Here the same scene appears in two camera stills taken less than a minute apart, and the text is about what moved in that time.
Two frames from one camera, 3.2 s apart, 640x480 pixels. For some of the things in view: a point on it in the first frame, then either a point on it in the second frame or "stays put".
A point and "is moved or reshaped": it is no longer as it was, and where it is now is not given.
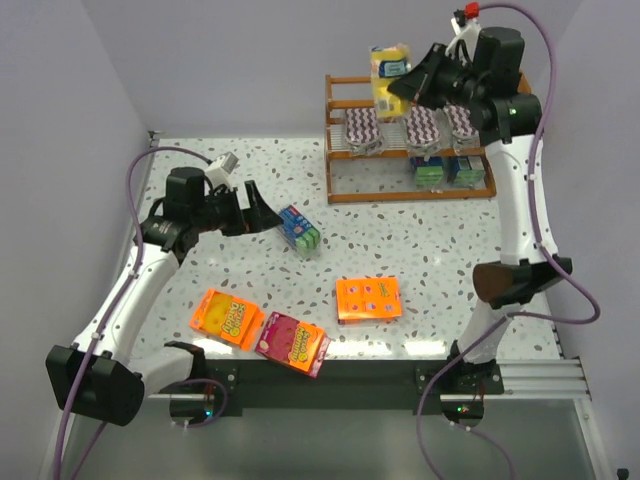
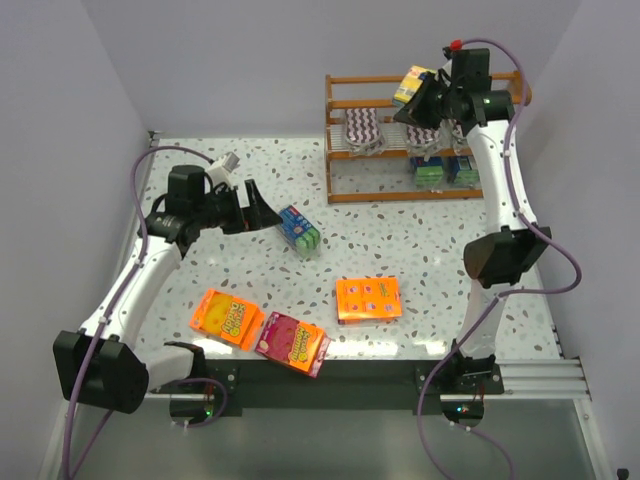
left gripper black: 240,213 stays put
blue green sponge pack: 299,230 stays put
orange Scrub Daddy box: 232,318 stays put
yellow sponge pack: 387,64 is moved or reshaped
